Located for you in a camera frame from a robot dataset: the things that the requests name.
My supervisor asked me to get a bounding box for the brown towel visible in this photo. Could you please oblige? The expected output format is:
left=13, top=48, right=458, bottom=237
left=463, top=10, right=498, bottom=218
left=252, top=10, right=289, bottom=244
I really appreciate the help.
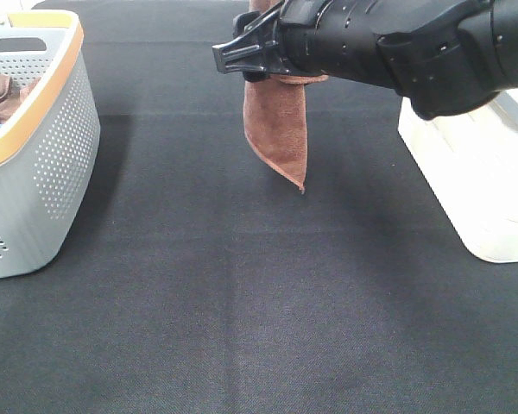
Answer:
left=243, top=0, right=329, bottom=195

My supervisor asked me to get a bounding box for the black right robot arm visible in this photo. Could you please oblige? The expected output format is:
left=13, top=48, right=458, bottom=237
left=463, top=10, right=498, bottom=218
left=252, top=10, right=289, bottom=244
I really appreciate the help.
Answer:
left=212, top=0, right=518, bottom=120

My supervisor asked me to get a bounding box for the white basket with grey rim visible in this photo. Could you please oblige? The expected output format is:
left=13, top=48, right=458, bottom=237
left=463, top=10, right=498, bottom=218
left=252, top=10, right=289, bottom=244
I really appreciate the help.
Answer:
left=398, top=89, right=518, bottom=263

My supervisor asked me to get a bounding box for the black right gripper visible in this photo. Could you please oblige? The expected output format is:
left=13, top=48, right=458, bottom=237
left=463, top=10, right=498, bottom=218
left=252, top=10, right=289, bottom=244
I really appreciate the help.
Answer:
left=212, top=1, right=298, bottom=83

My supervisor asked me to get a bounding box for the grey basket with orange rim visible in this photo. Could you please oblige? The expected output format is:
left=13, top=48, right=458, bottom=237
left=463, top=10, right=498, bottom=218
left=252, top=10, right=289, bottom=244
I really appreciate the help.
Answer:
left=0, top=9, right=100, bottom=279

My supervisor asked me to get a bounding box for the brown cloth in basket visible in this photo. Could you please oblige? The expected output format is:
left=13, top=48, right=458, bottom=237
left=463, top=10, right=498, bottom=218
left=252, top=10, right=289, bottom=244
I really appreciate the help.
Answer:
left=0, top=74, right=40, bottom=124

